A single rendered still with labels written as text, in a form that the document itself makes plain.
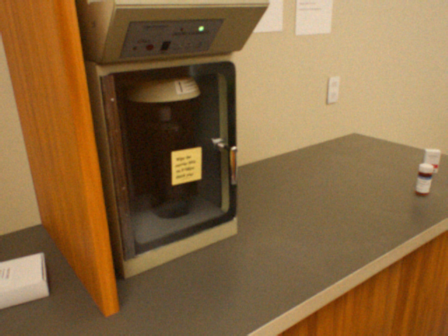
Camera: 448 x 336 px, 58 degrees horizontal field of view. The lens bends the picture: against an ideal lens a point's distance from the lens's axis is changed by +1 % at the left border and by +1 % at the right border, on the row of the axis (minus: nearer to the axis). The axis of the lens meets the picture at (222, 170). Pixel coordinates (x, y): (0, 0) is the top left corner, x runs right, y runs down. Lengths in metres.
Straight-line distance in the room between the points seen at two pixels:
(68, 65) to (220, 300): 0.53
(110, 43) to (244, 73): 0.86
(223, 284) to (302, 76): 1.07
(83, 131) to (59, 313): 0.39
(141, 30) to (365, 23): 1.44
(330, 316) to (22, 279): 0.69
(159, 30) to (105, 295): 0.50
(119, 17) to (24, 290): 0.57
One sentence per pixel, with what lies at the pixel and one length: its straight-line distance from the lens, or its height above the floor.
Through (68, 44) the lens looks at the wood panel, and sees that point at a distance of 0.68.
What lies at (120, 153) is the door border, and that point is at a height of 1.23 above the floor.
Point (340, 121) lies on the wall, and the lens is 2.00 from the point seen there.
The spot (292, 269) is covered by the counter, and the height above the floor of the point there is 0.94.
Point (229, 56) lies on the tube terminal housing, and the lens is 0.94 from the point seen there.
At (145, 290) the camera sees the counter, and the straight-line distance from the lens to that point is 0.92.
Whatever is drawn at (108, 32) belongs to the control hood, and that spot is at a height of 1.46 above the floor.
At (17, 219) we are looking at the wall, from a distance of 1.29.
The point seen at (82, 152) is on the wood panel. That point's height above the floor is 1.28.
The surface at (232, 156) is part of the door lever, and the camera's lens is 0.91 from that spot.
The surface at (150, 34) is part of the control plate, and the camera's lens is 0.75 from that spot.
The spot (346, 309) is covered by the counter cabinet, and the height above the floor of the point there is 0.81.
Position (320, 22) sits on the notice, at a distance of 1.80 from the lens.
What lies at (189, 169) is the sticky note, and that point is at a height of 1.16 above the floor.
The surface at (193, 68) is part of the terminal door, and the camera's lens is 0.87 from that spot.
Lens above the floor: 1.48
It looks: 21 degrees down
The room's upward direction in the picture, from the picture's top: 2 degrees counter-clockwise
